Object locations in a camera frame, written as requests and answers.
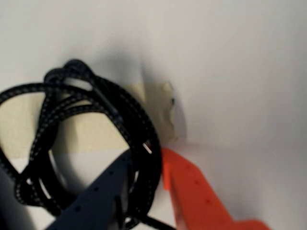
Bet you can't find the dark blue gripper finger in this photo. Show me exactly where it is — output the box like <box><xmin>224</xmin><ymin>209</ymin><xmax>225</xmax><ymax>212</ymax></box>
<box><xmin>49</xmin><ymin>149</ymin><xmax>134</xmax><ymax>230</ymax></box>

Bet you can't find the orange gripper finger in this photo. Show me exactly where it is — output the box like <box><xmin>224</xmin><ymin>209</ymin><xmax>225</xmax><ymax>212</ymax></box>
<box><xmin>161</xmin><ymin>148</ymin><xmax>272</xmax><ymax>230</ymax></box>

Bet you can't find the black braided cable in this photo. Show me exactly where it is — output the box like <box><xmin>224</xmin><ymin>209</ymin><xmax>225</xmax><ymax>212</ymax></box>
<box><xmin>0</xmin><ymin>59</ymin><xmax>178</xmax><ymax>230</ymax></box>

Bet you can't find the beige masking tape strip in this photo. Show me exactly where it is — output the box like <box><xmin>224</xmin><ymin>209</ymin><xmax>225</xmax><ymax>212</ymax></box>
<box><xmin>0</xmin><ymin>81</ymin><xmax>179</xmax><ymax>161</ymax></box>

